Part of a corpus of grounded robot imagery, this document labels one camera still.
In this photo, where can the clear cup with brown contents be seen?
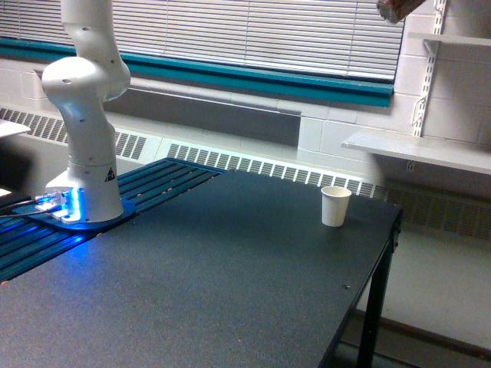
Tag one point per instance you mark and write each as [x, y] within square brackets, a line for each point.
[394, 11]

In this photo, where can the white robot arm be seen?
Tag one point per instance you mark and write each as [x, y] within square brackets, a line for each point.
[89, 184]

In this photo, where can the white paper cup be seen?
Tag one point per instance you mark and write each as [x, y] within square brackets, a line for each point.
[334, 205]

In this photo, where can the teal window sill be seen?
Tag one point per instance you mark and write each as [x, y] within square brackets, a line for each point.
[215, 73]

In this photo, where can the white window blinds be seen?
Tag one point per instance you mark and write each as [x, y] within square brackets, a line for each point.
[339, 39]

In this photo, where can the black table leg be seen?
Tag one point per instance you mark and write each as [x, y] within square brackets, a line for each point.
[375, 301]

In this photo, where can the white baseboard radiator cover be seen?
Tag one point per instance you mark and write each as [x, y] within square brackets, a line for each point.
[443, 212]

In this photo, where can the white board at left edge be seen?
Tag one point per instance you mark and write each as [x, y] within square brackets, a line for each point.
[8, 128]

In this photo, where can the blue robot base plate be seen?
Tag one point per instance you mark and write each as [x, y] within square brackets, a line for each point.
[87, 227]

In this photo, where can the blue slotted aluminium rail bed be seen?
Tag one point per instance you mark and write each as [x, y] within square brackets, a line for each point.
[27, 242]

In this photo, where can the upper white wall shelf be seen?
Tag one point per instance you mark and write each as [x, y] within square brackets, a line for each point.
[449, 38]

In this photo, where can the white wall shelf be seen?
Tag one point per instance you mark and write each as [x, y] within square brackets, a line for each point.
[449, 38]
[422, 150]

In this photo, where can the white slotted shelf rail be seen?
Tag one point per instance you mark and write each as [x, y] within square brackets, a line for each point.
[420, 107]

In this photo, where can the lower white wall shelf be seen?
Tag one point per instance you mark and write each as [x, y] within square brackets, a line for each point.
[422, 150]

